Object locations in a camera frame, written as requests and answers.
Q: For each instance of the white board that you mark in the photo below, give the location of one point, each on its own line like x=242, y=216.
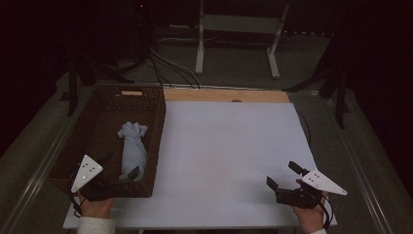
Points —
x=227, y=146

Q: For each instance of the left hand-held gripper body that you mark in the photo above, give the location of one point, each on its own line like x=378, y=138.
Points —
x=86, y=172

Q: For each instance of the dark equipment with red light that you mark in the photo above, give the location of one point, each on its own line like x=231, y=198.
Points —
x=130, y=29

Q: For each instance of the person's left hand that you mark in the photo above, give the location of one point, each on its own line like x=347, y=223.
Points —
x=95, y=208

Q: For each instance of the white metal stand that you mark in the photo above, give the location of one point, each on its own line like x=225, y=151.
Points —
x=238, y=23

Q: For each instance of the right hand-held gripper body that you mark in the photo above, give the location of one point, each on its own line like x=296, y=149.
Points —
x=298, y=196

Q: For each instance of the brown wicker basket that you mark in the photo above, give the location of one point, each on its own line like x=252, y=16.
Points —
x=100, y=130

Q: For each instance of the metal floor rail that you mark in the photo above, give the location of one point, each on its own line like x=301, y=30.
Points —
x=360, y=182
x=39, y=177

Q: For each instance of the light blue tank top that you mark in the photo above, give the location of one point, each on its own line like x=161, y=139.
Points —
x=133, y=149

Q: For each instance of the person's right hand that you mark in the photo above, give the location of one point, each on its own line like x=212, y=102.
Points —
x=311, y=217

